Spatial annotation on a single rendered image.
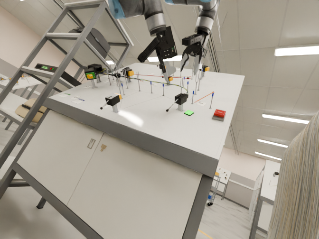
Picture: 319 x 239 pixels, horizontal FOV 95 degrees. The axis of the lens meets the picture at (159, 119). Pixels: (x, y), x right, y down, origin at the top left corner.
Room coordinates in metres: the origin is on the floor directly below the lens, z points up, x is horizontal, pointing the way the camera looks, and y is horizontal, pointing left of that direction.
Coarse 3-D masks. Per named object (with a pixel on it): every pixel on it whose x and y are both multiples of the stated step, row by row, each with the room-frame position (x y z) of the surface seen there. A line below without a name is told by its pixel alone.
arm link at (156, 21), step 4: (152, 16) 0.45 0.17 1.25; (156, 16) 0.45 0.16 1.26; (160, 16) 0.45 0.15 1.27; (148, 20) 0.47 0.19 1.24; (152, 20) 0.46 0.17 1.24; (156, 20) 0.45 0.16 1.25; (160, 20) 0.46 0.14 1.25; (164, 20) 0.46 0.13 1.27; (148, 24) 0.48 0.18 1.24; (152, 24) 0.47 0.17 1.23; (156, 24) 0.46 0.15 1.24; (160, 24) 0.46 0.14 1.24; (164, 24) 0.47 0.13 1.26; (148, 28) 0.49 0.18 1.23; (152, 28) 0.48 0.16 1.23
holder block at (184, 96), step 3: (180, 93) 0.75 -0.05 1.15; (177, 96) 0.73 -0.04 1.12; (180, 96) 0.73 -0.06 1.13; (183, 96) 0.72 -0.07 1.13; (186, 96) 0.73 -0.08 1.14; (180, 99) 0.71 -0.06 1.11; (183, 99) 0.73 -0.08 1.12; (186, 99) 0.75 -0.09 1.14; (177, 102) 0.75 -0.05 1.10; (180, 102) 0.73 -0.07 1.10; (183, 102) 0.74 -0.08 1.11
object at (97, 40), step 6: (72, 30) 1.22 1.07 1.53; (78, 30) 1.18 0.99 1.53; (96, 30) 1.20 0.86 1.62; (90, 36) 1.18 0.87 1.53; (96, 36) 1.23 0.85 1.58; (102, 36) 1.27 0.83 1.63; (90, 42) 1.21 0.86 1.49; (96, 42) 1.25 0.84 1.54; (102, 42) 1.30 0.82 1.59; (96, 48) 1.28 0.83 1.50; (102, 48) 1.33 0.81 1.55; (108, 48) 1.38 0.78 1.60; (102, 54) 1.36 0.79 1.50
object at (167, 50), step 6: (156, 30) 0.47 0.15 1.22; (162, 30) 0.47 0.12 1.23; (168, 30) 0.48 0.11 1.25; (150, 36) 0.51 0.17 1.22; (162, 36) 0.50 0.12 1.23; (168, 36) 0.49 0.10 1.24; (162, 42) 0.51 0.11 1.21; (168, 42) 0.50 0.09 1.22; (174, 42) 0.49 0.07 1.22; (156, 48) 0.51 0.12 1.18; (162, 48) 0.51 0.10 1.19; (168, 48) 0.51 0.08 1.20; (174, 48) 0.53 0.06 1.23; (162, 54) 0.52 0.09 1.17; (168, 54) 0.52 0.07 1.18; (174, 54) 0.51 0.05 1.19
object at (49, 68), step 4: (40, 64) 1.24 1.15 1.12; (44, 64) 1.22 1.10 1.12; (36, 68) 1.25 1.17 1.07; (40, 68) 1.22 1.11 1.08; (44, 68) 1.20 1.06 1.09; (48, 68) 1.17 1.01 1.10; (52, 68) 1.14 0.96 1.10; (56, 68) 1.13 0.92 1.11; (52, 72) 1.14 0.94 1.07; (64, 72) 1.15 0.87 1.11; (64, 76) 1.17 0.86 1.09; (68, 76) 1.19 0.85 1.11; (68, 80) 1.21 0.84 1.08; (72, 80) 1.23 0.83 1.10; (76, 80) 1.26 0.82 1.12; (72, 84) 1.25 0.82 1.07; (76, 84) 1.28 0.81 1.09; (80, 84) 1.30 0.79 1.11
